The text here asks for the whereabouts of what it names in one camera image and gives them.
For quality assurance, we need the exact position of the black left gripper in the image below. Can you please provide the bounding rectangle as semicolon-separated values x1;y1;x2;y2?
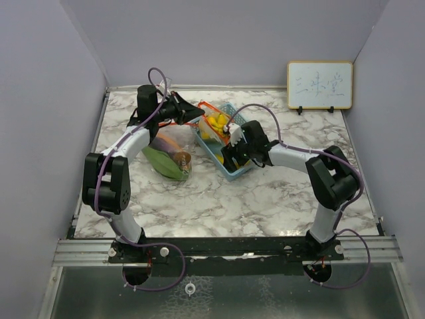
153;90;205;125

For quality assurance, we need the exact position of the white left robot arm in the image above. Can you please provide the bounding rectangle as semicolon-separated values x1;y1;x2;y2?
82;84;205;263

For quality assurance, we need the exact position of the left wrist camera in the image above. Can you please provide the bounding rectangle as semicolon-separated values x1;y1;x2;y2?
157;77;172;95

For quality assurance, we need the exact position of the brown kiwi fruit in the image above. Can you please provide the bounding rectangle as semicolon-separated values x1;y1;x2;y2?
173;151;191;171

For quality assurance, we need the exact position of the small whiteboard wooden frame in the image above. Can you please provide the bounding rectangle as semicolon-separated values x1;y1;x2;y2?
287;61;353;111

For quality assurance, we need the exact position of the orange papaya slice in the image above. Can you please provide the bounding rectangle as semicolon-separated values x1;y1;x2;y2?
157;133;181;150

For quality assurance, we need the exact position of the yellow banana bunch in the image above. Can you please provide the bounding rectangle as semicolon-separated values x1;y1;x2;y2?
199;112;229;142

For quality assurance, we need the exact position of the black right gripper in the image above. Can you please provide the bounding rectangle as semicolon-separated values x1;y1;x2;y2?
221;134;256;172

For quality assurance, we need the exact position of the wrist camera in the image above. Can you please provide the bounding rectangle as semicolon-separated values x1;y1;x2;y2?
157;77;172;95
223;123;243;146

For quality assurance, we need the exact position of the clear zip bag red zipper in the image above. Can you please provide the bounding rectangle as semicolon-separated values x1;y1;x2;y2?
197;101;230;146

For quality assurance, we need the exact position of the dark purple eggplant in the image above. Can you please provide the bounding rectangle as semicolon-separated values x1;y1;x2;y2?
149;137;181;154

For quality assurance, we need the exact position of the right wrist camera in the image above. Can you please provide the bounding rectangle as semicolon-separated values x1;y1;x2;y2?
223;123;243;146

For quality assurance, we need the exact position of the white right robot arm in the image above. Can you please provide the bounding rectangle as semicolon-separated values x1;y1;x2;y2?
221;120;363;260

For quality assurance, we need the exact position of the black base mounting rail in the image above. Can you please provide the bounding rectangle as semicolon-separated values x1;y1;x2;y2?
108;237;344;277

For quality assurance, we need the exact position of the aluminium front frame rail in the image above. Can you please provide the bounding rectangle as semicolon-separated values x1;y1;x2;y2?
53;236;403;266

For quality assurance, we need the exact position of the clear zip bag orange zipper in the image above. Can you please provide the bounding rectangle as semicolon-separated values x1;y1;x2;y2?
141;120;192;182

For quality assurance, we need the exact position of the green leaf vegetable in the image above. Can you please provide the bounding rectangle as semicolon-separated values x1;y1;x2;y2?
142;147;189;181

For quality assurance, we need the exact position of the light blue plastic basket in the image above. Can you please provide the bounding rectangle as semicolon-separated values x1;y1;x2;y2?
191;102;254;181

